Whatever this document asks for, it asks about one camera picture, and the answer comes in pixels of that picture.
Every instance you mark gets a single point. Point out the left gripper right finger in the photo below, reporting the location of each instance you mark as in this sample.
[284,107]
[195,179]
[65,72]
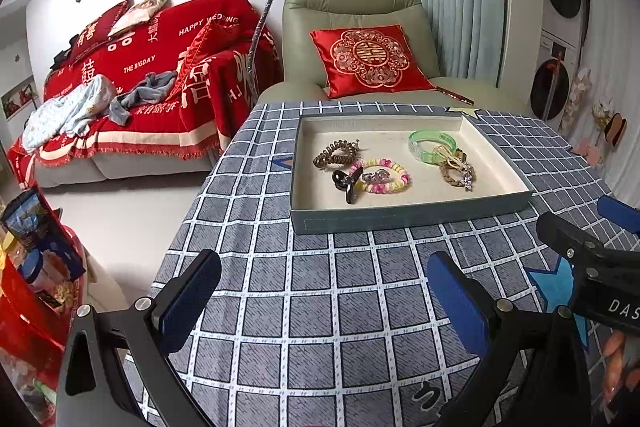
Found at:
[554,390]

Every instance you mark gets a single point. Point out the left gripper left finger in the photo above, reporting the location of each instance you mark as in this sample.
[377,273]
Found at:
[93,389]

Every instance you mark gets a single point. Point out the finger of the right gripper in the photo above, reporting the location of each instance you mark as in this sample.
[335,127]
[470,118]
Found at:
[619,213]
[570,239]

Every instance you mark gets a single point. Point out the green translucent bangle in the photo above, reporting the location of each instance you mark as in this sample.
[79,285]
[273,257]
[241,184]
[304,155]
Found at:
[431,147]

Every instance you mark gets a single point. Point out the black hair claw clip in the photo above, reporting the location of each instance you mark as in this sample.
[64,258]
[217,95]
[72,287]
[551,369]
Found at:
[346,182]

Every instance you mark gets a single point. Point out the silver rhinestone hair clip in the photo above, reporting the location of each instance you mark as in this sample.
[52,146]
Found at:
[468,177]

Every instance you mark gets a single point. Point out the teal jewelry tray box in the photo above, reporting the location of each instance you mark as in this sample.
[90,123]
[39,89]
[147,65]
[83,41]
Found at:
[419,194]

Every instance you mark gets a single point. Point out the right human hand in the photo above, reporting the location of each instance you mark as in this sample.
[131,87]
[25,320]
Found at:
[620,402]

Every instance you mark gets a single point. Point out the pink slippers on rack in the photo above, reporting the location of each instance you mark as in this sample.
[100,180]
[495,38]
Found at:
[611,128]

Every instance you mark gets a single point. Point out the red gift bag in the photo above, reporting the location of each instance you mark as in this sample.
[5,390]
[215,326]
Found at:
[43,276]

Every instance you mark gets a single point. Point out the white washing machine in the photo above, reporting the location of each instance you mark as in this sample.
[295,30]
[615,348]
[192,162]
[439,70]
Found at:
[560,43]

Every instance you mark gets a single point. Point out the red embroidered cushion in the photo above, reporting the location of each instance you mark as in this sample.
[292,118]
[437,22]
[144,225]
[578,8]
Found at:
[368,60]

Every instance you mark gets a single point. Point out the white blue clothing pile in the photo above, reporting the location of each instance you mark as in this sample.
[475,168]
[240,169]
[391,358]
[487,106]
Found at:
[70,114]

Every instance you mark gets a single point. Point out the grey cloth on sofa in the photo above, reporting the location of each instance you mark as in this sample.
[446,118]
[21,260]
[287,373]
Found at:
[152,89]

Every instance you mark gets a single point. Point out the green leather armchair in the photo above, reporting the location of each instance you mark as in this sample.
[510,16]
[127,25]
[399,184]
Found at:
[305,78]

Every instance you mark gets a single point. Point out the red sofa blanket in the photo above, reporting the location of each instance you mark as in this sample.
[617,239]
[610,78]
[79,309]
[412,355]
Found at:
[171,91]

